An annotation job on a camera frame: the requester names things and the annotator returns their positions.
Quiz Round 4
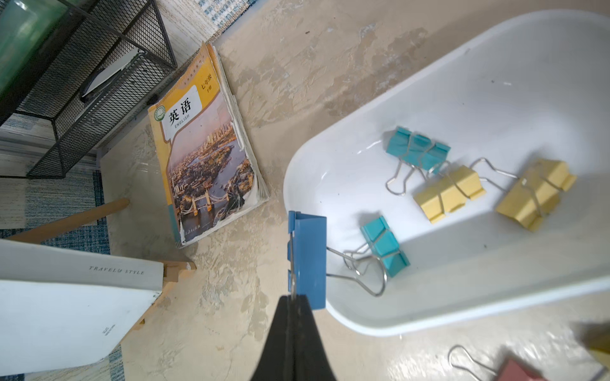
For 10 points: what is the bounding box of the white book on stand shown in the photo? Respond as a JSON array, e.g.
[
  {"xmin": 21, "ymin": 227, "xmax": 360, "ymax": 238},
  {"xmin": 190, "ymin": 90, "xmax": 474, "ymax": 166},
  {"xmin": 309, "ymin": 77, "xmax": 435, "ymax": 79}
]
[{"xmin": 1, "ymin": 240, "xmax": 164, "ymax": 376}]

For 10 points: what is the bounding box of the yellow binder clip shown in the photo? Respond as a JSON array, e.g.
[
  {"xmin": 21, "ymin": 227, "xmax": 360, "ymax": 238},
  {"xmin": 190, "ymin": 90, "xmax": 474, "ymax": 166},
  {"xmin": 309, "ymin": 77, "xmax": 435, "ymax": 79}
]
[
  {"xmin": 413, "ymin": 157, "xmax": 519, "ymax": 224},
  {"xmin": 584, "ymin": 331, "xmax": 609, "ymax": 370},
  {"xmin": 495, "ymin": 159, "xmax": 578, "ymax": 232}
]

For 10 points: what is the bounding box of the English textbook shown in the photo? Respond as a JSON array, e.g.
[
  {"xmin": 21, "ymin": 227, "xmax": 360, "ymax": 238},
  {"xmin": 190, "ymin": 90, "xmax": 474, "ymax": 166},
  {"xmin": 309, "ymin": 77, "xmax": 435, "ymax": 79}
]
[{"xmin": 148, "ymin": 43, "xmax": 269, "ymax": 247}]

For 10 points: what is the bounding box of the wooden book stand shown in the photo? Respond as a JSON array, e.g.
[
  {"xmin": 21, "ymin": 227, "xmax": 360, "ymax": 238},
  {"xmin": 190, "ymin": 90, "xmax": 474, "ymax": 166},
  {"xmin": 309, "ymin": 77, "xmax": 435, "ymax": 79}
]
[{"xmin": 1, "ymin": 197, "xmax": 197, "ymax": 331}]

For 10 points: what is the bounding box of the black mesh shelf rack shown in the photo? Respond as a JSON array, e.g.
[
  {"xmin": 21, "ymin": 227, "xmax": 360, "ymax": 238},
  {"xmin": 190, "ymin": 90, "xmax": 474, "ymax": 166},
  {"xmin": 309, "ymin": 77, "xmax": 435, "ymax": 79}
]
[{"xmin": 1, "ymin": 1, "xmax": 177, "ymax": 179}]

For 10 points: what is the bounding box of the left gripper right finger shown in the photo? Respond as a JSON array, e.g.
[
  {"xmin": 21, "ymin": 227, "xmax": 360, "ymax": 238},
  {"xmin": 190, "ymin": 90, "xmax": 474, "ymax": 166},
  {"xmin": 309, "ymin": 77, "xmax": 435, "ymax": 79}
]
[{"xmin": 292, "ymin": 295, "xmax": 336, "ymax": 380}]

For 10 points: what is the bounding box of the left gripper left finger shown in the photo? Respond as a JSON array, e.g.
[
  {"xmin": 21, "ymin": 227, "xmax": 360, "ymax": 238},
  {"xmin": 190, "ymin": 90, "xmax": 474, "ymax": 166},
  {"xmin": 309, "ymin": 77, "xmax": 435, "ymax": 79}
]
[{"xmin": 251, "ymin": 296, "xmax": 296, "ymax": 381}]

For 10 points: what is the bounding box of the pink binder clip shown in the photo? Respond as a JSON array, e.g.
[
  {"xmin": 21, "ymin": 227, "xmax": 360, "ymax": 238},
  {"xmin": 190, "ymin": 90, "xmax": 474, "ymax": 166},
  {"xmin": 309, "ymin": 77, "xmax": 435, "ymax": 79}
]
[{"xmin": 447, "ymin": 344, "xmax": 546, "ymax": 381}]

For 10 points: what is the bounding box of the teal binder clip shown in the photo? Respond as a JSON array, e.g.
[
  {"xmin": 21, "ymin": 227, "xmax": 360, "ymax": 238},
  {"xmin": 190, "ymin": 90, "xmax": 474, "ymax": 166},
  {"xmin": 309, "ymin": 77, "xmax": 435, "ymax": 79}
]
[
  {"xmin": 385, "ymin": 126, "xmax": 451, "ymax": 196},
  {"xmin": 344, "ymin": 216, "xmax": 410, "ymax": 281}
]

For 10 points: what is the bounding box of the blue binder clip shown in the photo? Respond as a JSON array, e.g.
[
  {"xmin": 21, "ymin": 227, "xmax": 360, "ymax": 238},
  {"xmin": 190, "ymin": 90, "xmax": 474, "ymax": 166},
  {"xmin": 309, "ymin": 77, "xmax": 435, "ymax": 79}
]
[{"xmin": 288, "ymin": 211, "xmax": 391, "ymax": 311}]

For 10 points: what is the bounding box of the white plastic storage box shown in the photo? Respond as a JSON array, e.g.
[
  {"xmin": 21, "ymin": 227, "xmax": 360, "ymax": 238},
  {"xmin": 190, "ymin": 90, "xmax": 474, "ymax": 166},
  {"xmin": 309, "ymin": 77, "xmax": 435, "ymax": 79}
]
[{"xmin": 284, "ymin": 10, "xmax": 609, "ymax": 337}]

